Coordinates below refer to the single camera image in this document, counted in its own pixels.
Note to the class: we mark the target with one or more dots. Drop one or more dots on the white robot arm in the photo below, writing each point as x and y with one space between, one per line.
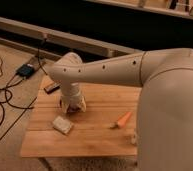
164 124

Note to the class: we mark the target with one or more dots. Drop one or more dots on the black rectangular remote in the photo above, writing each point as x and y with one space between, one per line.
51 88

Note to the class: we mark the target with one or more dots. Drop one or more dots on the orange toy carrot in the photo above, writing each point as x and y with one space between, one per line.
121 122

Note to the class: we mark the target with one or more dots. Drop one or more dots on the wooden table board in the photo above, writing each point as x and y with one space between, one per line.
91 134

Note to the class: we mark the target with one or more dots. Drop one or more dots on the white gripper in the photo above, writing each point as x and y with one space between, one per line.
71 95

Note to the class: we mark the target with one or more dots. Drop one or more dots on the black power adapter box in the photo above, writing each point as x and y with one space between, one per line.
25 71

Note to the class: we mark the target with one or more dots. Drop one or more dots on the dark ceramic cup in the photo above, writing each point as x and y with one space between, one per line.
73 109

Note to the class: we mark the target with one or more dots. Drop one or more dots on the white sponge block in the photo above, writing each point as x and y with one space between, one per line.
63 125

